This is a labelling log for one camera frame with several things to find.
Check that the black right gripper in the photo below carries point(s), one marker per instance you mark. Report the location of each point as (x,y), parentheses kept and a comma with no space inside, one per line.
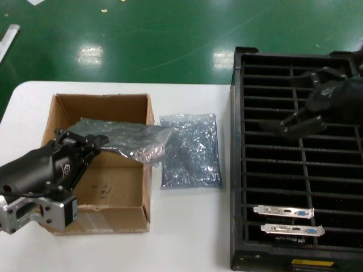
(337,99)

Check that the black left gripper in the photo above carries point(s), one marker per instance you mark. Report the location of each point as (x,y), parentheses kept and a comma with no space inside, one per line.
(37,170)

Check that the grey antistatic bag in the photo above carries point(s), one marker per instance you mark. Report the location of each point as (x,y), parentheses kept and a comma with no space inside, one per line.
(193,158)
(133,136)

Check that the graphics card with metal bracket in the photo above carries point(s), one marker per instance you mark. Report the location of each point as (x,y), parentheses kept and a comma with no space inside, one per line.
(292,229)
(283,211)

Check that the open brown cardboard box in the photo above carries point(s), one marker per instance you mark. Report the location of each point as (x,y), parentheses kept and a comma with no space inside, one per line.
(113,107)

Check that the black slotted plastic container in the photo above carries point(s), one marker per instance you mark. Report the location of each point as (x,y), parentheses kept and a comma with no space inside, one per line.
(237,170)

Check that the empty grey antistatic bag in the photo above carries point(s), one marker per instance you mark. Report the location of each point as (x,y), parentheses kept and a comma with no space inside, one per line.
(193,158)

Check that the white metal pole stand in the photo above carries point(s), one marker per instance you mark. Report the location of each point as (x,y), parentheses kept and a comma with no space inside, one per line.
(8,37)

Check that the white paper sheet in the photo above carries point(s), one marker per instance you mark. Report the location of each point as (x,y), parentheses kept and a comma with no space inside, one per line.
(35,1)

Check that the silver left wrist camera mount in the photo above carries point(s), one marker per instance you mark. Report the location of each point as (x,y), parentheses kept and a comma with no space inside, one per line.
(28,209)

